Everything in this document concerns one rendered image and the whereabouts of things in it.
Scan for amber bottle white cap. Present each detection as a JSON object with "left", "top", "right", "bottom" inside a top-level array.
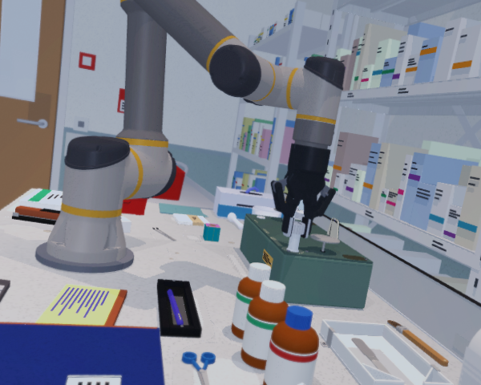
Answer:
[
  {"left": 231, "top": 262, "right": 272, "bottom": 341},
  {"left": 240, "top": 279, "right": 289, "bottom": 371}
]

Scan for small red bin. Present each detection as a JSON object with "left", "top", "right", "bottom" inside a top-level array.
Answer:
[{"left": 121, "top": 197, "right": 149, "bottom": 216}]

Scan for blue folder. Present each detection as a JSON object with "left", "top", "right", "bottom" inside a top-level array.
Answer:
[{"left": 0, "top": 322, "right": 165, "bottom": 385}]

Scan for purple pen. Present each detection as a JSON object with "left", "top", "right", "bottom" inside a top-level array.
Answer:
[{"left": 166, "top": 288, "right": 185, "bottom": 328}]

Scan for white shelf unit with cartons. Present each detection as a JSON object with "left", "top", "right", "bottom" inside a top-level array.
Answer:
[
  {"left": 226, "top": 0, "right": 309, "bottom": 197},
  {"left": 304, "top": 0, "right": 481, "bottom": 306}
]

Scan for white tray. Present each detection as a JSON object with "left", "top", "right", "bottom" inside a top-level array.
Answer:
[{"left": 319, "top": 318, "right": 454, "bottom": 385}]

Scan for amber bottle blue cap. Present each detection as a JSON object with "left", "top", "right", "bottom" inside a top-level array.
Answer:
[{"left": 263, "top": 305, "right": 320, "bottom": 385}]

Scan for white carton with tan label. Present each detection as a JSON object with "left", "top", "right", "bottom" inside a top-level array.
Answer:
[{"left": 172, "top": 213, "right": 210, "bottom": 228}]

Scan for yellow notepad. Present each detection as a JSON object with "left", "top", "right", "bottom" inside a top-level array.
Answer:
[{"left": 35, "top": 284, "right": 128, "bottom": 327}]

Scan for grey metal tweezers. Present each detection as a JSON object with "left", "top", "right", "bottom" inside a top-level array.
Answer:
[{"left": 152, "top": 226, "right": 177, "bottom": 242}]

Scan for brown door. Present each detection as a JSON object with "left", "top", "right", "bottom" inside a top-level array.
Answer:
[{"left": 0, "top": 0, "right": 67, "bottom": 221}]

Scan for grey balance pan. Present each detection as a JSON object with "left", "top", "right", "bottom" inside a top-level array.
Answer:
[{"left": 310, "top": 234, "right": 342, "bottom": 254}]

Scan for orange black stapler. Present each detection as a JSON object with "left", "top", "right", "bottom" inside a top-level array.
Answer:
[{"left": 11, "top": 205, "right": 61, "bottom": 226}]

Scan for white pad with green label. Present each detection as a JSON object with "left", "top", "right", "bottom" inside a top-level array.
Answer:
[{"left": 26, "top": 188, "right": 65, "bottom": 212}]

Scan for teal flat sheet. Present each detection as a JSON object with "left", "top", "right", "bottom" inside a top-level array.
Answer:
[{"left": 159, "top": 202, "right": 216, "bottom": 218}]

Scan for blue handled scissors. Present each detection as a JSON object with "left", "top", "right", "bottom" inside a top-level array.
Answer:
[{"left": 181, "top": 351, "right": 217, "bottom": 385}]

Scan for white blue carton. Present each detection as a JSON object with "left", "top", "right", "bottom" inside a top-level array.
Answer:
[{"left": 213, "top": 185, "right": 278, "bottom": 221}]

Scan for red square sign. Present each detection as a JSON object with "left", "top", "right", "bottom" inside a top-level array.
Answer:
[{"left": 78, "top": 51, "right": 97, "bottom": 71}]

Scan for grey spatula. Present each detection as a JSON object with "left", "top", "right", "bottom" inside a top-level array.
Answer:
[{"left": 351, "top": 337, "right": 394, "bottom": 375}]

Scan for black pen tray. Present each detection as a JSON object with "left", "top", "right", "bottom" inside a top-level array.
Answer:
[{"left": 156, "top": 278, "right": 203, "bottom": 338}]

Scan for wooden handled brush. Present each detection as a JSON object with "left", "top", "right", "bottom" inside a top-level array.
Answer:
[{"left": 386, "top": 319, "right": 450, "bottom": 367}]

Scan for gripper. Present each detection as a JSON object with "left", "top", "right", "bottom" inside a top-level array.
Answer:
[{"left": 269, "top": 142, "right": 338, "bottom": 240}]

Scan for large red bin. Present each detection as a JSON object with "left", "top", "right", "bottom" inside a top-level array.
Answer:
[{"left": 151, "top": 161, "right": 187, "bottom": 201}]

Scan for green balance body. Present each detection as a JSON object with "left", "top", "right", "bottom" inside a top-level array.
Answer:
[{"left": 239, "top": 213, "right": 374, "bottom": 310}]

